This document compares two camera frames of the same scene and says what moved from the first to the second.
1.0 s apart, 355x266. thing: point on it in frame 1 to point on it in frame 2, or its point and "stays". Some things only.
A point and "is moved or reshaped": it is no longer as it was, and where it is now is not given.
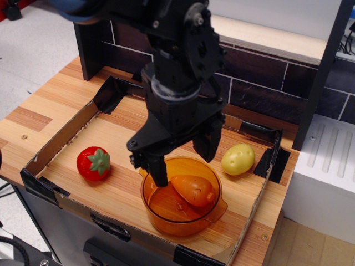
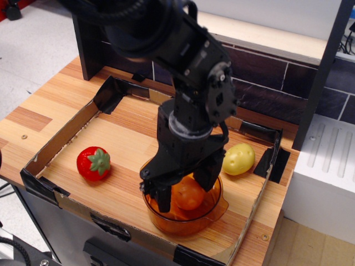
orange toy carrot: x=197 y=192 is moved or reshaped
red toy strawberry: x=93 y=163 stays
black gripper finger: x=157 y=168 to x=163 y=195
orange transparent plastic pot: x=192 y=197 stays
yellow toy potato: x=238 y=159 stays
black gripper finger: x=207 y=145 to x=208 y=175
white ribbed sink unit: x=321 y=194 stays
